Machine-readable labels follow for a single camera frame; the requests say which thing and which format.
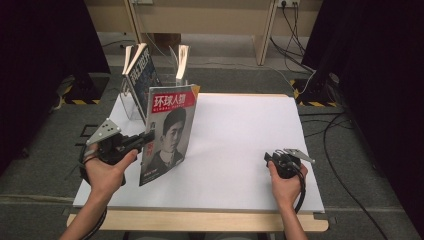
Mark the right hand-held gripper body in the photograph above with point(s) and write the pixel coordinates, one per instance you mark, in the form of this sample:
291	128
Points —
288	166

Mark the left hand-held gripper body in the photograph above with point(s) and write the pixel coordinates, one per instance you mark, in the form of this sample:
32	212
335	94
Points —
113	148

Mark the portrait cover magazine red banner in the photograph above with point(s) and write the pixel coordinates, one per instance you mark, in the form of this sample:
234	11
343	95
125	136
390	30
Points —
170	133

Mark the clear acrylic magazine rack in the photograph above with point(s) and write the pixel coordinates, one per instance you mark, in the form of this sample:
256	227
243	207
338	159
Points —
130	108

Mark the dark magazine with red patch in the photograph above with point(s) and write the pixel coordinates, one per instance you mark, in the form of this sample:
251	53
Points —
143	83

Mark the purple magazine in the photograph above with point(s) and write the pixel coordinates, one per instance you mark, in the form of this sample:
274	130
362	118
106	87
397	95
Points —
127	60

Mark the thick white magazine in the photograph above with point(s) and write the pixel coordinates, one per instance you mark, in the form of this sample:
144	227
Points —
182	61

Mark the person's right hand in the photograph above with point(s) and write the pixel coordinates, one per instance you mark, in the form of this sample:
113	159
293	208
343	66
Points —
288	191

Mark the person's left hand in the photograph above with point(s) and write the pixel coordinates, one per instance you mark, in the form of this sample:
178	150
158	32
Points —
105	180

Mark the white table cover sheet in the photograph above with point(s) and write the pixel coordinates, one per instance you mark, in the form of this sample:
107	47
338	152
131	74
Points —
233	150

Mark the yellow black hazard tape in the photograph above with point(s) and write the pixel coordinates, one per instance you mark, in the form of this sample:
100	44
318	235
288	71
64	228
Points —
316	104
80	102

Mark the black stand base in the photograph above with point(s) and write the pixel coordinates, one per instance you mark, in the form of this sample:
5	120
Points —
316	90
86	86

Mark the light wooden table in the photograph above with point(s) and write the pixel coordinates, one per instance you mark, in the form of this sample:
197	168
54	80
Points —
200	223

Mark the black curtain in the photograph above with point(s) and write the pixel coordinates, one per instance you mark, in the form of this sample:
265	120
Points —
40	66
383	83

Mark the beige wooden desk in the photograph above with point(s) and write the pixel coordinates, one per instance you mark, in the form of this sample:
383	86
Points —
206	16

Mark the white wall socket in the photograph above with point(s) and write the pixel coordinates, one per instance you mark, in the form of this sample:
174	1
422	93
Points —
288	2

